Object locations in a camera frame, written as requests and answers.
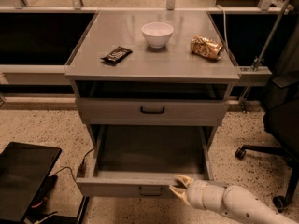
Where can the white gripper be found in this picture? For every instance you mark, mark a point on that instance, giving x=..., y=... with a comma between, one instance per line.
x=197, y=193

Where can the grey drawer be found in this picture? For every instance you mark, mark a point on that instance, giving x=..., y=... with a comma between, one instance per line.
x=151, y=112
x=141, y=161

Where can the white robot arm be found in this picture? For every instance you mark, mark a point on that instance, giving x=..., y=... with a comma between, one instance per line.
x=229, y=201

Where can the grey metal drawer cabinet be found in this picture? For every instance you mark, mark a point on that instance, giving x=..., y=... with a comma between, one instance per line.
x=171, y=72

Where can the grey top drawer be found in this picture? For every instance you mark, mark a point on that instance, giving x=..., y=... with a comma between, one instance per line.
x=151, y=112

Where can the black pole on floor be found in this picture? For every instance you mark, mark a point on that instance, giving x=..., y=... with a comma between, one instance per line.
x=82, y=210

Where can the black office chair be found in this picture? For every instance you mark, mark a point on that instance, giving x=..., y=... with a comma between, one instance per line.
x=281, y=118

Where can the crushed gold soda can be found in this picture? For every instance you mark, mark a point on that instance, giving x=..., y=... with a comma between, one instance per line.
x=206, y=47

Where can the metal clamp rod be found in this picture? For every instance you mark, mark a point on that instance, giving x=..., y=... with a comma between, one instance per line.
x=264, y=5

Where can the black candy bar wrapper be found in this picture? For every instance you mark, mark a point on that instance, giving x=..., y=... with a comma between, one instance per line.
x=117, y=55

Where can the white ceramic bowl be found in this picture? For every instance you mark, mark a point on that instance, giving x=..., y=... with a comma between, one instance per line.
x=157, y=34

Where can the grey power adapter with cable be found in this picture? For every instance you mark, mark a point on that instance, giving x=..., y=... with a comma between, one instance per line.
x=81, y=168

